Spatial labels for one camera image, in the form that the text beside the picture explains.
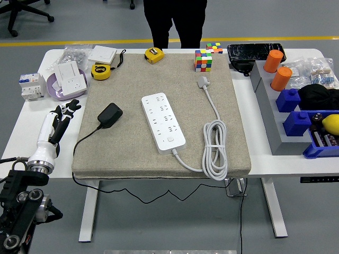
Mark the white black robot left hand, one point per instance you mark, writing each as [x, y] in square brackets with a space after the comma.
[45, 137]

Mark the black power adapter plug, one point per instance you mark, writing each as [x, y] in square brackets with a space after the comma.
[110, 115]

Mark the white power strip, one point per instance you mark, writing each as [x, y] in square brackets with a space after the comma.
[164, 124]

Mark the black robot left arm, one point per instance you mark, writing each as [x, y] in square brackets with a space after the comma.
[23, 180]

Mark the purple bowl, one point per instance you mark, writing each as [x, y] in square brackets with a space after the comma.
[64, 98]

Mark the white circuit breaker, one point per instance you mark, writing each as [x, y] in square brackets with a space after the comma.
[31, 87]

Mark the grey-brown fabric mat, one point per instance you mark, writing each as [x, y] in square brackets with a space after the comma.
[127, 153]

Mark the white table leg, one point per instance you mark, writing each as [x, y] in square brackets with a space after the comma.
[88, 211]
[275, 211]

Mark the round yellow tape measure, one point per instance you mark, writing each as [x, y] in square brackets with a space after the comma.
[100, 72]

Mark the clear bag of screws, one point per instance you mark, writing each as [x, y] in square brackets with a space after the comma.
[74, 54]

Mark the black office chair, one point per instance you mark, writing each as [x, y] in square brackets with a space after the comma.
[12, 21]

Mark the square yellow tape measure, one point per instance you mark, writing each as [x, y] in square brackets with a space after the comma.
[153, 56]

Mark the black chair caster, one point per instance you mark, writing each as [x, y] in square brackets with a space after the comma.
[132, 5]

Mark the person's body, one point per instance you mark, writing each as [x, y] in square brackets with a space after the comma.
[161, 26]

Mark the large colourful puzzle cube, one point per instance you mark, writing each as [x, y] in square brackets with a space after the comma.
[203, 62]

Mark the small colourful puzzle cube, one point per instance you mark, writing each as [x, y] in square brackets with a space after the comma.
[214, 48]

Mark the black pouch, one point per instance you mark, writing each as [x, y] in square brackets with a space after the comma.
[241, 67]

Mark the black crackled tray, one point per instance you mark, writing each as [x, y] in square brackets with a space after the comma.
[249, 53]

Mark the grey stepped block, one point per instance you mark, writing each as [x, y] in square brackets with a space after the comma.
[270, 113]

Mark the orange cylinder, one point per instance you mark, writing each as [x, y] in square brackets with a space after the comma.
[280, 79]
[272, 62]

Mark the blue peg block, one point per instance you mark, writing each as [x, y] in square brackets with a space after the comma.
[296, 124]
[287, 101]

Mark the clear plastic parts bag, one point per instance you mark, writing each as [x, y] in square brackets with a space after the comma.
[299, 68]

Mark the black round knob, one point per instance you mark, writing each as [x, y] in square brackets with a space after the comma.
[317, 118]

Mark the blue plastic bin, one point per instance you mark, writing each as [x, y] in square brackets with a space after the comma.
[317, 152]

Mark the black cloth bundle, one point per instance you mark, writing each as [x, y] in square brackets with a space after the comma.
[317, 96]

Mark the black table control panel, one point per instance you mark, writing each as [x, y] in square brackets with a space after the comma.
[317, 179]

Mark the dark small parts row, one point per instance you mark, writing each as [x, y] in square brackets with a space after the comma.
[325, 140]

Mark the clear bag of resistors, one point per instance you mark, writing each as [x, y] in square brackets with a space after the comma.
[321, 76]

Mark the yellow lemon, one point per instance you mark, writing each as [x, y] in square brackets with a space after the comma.
[332, 124]

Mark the white wall socket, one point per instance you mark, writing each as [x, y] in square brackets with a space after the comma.
[75, 86]

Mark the white switch panel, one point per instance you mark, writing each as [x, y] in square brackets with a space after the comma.
[67, 70]

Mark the flat white switch plate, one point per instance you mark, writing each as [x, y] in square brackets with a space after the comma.
[102, 54]

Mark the metal under-table bracket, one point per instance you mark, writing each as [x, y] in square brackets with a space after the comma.
[233, 189]

